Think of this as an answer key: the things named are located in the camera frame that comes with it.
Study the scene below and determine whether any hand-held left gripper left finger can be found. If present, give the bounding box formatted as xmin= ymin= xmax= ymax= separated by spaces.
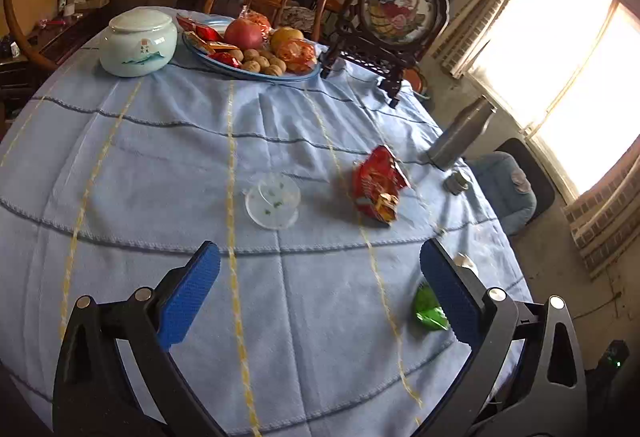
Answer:
xmin=52 ymin=241 xmax=228 ymax=437

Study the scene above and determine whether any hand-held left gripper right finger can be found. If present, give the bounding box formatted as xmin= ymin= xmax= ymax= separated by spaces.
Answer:
xmin=415 ymin=238 xmax=588 ymax=437

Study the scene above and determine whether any green wrapper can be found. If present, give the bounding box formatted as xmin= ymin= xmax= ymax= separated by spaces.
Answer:
xmin=411 ymin=282 xmax=449 ymax=332

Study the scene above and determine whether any large red snack bag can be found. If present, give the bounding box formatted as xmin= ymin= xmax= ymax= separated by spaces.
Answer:
xmin=351 ymin=145 xmax=412 ymax=224

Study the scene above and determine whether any light blue chair cushion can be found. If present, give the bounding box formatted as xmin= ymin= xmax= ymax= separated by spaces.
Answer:
xmin=465 ymin=152 xmax=538 ymax=235

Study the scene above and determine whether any steel bottle cap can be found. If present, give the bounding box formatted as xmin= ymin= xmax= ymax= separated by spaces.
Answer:
xmin=444 ymin=168 xmax=471 ymax=195

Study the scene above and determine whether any light blue striped tablecloth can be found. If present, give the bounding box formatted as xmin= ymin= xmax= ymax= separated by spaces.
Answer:
xmin=0 ymin=7 xmax=533 ymax=437

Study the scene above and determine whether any stainless steel bottle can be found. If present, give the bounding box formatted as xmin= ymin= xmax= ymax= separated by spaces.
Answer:
xmin=425 ymin=95 xmax=497 ymax=170

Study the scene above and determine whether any patterned window curtain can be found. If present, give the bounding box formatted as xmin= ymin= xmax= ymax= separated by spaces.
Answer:
xmin=432 ymin=0 xmax=553 ymax=78
xmin=562 ymin=152 xmax=640 ymax=280

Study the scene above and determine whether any black device with green light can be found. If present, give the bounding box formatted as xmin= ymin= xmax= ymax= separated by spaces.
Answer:
xmin=595 ymin=339 xmax=631 ymax=388

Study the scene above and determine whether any orange round object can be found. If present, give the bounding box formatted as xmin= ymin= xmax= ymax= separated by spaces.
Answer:
xmin=401 ymin=67 xmax=429 ymax=98

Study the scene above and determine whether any pile of walnuts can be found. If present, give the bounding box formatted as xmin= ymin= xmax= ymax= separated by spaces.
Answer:
xmin=229 ymin=48 xmax=287 ymax=76

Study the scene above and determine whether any small orange snack packet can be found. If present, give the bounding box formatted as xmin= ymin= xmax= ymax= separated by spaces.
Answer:
xmin=184 ymin=31 xmax=241 ymax=55

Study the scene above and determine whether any window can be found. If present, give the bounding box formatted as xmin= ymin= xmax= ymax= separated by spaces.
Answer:
xmin=470 ymin=0 xmax=640 ymax=198

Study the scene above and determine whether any pale green ceramic jar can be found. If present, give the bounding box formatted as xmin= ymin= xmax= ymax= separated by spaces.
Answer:
xmin=99 ymin=7 xmax=179 ymax=78

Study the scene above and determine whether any orange wrapped snack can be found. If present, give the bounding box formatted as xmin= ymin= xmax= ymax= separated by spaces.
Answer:
xmin=275 ymin=39 xmax=319 ymax=75
xmin=240 ymin=9 xmax=273 ymax=30

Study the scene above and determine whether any red apple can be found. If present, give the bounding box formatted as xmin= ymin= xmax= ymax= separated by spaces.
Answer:
xmin=223 ymin=17 xmax=265 ymax=50

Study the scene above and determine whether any blue glass plate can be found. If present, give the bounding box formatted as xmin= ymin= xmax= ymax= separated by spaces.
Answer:
xmin=181 ymin=14 xmax=322 ymax=82

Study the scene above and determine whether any yellow orange fruit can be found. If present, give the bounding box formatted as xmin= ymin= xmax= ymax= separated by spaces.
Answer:
xmin=270 ymin=27 xmax=305 ymax=48

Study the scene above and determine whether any round embroidered table screen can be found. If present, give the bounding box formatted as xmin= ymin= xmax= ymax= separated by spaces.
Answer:
xmin=320 ymin=0 xmax=451 ymax=110

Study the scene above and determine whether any round-back wooden chair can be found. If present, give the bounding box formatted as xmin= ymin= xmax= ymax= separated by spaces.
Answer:
xmin=2 ymin=0 xmax=58 ymax=72

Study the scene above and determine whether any black metal-frame chair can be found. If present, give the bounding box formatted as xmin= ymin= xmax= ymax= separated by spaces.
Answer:
xmin=495 ymin=137 xmax=556 ymax=218

